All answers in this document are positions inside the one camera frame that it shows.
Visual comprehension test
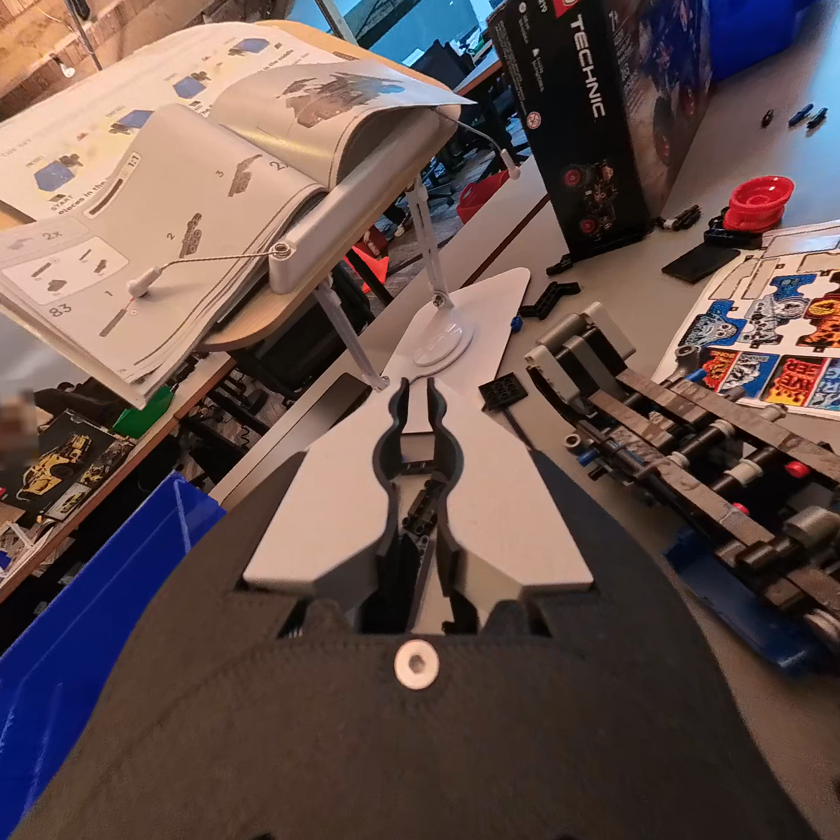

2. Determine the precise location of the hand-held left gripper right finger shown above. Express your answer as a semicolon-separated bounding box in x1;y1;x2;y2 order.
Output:
427;379;595;624

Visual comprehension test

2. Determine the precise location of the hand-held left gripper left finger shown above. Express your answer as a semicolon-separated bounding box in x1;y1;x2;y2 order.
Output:
243;377;409;631

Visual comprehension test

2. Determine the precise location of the black connector assembly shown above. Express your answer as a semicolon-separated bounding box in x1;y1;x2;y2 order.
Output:
392;456;450;549

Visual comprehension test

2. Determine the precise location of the toy truck chassis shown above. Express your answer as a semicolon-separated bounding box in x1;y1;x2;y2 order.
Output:
525;302;840;647

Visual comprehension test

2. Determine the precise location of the grey desk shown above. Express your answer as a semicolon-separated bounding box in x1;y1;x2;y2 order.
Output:
210;62;840;840

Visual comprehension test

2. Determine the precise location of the black plate with rod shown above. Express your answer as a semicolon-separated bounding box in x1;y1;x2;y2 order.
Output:
479;375;549;454

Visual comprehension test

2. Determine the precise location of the white book stand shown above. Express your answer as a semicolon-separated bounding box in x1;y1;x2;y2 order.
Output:
128;20;532;395

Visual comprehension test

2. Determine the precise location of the green plastic item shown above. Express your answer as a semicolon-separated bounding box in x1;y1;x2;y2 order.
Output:
112;387;175;439

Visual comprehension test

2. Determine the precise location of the blue fender panel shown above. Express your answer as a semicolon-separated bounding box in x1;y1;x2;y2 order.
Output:
664;525;829;678

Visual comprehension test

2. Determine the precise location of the yellow vehicle printed box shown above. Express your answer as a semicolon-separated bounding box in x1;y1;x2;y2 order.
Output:
0;410;135;526

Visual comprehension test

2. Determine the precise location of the blue plastic bin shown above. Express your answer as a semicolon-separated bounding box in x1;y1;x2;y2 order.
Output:
0;471;227;840
709;0;821;81

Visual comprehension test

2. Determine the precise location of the colourful sticker sheet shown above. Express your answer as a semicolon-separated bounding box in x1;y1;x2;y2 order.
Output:
653;222;840;421

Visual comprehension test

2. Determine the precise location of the black flat tile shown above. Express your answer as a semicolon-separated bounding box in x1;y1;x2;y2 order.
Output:
661;243;742;284

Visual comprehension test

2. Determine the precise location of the red plastic bin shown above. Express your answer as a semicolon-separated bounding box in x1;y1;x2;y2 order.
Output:
456;172;513;224

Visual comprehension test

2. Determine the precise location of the black short beam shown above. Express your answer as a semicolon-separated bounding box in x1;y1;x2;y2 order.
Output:
704;223;767;250

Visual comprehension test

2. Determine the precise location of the open instruction booklet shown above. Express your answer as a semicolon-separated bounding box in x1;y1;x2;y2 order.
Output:
0;23;476;408

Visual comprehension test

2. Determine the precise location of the printed toy truck box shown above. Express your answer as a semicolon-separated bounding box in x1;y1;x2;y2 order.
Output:
489;0;716;260

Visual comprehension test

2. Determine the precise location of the red wheel hub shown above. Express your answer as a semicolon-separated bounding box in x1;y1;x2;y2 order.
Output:
724;176;795;232

